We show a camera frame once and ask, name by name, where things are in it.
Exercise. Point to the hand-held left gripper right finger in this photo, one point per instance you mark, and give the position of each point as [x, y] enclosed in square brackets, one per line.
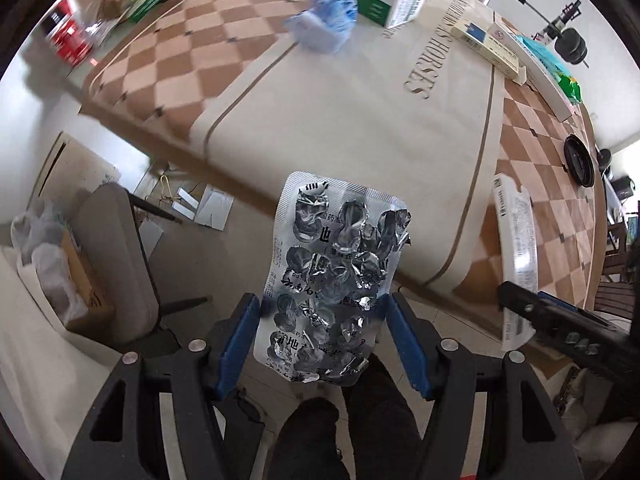
[407, 345]

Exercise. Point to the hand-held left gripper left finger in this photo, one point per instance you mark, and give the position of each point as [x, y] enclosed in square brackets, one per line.
[240, 345]

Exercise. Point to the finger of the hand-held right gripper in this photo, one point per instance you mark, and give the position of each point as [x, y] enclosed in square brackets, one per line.
[570, 306]
[560, 330]

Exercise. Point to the long white medicine box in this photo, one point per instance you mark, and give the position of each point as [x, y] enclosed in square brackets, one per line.
[517, 240]

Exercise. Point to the silver foil blister pack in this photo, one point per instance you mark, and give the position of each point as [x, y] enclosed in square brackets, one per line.
[330, 270]

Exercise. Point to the green plastic packet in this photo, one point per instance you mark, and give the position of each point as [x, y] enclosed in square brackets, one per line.
[562, 72]

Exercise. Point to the person's right forearm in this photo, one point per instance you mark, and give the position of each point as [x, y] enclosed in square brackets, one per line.
[607, 440]

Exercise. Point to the person's legs in dark pants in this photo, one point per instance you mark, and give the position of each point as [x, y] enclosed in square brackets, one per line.
[310, 440]

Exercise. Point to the white cardboard pieces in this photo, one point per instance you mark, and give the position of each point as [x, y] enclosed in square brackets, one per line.
[210, 207]

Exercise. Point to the grey chair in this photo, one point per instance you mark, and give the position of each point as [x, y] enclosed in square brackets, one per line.
[120, 270]

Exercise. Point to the black round lid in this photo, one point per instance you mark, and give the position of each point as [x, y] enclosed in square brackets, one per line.
[577, 160]

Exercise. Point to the brown cardboard box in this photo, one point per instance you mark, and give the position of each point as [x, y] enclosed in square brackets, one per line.
[90, 290]

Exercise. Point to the white cloth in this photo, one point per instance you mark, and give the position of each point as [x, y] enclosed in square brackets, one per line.
[40, 360]

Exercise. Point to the brown checkered tablecloth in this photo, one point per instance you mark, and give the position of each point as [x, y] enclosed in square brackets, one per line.
[375, 135]

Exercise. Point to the flat white box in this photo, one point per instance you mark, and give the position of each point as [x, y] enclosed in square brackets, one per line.
[547, 82]

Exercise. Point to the leaning cardboard panel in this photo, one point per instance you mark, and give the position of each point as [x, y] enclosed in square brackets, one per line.
[75, 170]

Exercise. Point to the barbell with black weights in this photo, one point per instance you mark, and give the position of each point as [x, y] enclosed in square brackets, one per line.
[570, 45]

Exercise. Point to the blue and white medicine box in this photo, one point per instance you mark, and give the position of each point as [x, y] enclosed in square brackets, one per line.
[492, 45]

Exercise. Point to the crumpled blue plastic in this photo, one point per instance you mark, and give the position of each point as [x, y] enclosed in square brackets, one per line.
[322, 20]

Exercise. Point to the clear plastic bag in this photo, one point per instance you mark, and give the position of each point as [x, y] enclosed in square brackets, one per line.
[102, 22]

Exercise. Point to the red can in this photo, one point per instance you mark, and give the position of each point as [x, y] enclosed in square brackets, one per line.
[70, 35]

